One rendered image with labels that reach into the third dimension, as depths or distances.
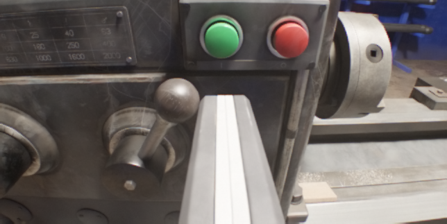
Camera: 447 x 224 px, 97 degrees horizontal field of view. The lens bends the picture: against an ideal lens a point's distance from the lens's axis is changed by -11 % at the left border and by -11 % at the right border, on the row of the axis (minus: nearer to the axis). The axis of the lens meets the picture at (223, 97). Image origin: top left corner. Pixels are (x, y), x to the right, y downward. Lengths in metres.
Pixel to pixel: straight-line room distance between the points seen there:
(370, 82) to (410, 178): 0.35
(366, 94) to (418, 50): 4.61
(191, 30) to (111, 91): 0.11
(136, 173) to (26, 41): 0.18
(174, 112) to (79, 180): 0.25
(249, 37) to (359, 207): 0.49
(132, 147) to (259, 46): 0.16
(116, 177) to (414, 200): 0.62
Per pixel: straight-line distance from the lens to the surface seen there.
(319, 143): 0.90
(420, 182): 0.77
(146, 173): 0.23
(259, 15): 0.19
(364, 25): 0.52
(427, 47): 5.18
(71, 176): 0.38
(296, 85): 0.24
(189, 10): 0.19
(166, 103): 0.16
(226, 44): 0.18
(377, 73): 0.49
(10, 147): 0.34
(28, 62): 0.31
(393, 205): 0.65
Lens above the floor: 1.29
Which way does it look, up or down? 31 degrees down
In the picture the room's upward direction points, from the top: straight up
